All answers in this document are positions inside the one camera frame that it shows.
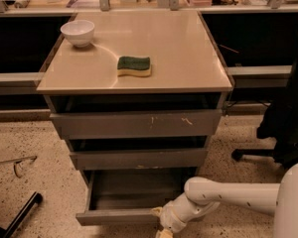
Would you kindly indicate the thin metal wire bracket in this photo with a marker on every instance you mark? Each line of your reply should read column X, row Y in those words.
column 17, row 162

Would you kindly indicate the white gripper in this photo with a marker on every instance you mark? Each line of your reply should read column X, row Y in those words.
column 170, row 216

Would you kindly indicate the black chair leg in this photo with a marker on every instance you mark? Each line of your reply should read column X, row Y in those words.
column 36, row 198

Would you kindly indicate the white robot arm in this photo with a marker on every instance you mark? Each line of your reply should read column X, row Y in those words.
column 201, row 196

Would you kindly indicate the green and yellow sponge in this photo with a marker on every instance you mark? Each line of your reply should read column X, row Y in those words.
column 134, row 66

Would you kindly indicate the grey drawer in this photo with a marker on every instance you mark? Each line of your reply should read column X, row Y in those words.
column 114, row 125
column 138, row 159
column 127, row 196

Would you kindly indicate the grey middle drawer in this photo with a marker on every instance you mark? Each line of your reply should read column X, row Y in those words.
column 138, row 159

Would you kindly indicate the white ceramic bowl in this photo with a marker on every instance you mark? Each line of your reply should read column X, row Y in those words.
column 78, row 32

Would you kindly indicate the grey drawer cabinet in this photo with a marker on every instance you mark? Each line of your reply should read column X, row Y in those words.
column 186, row 74

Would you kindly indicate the black office chair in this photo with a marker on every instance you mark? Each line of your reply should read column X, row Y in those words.
column 280, row 121

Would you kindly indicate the grey top drawer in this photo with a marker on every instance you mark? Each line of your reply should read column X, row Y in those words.
column 114, row 125

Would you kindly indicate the grey bottom drawer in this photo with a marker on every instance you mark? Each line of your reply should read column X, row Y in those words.
column 127, row 196

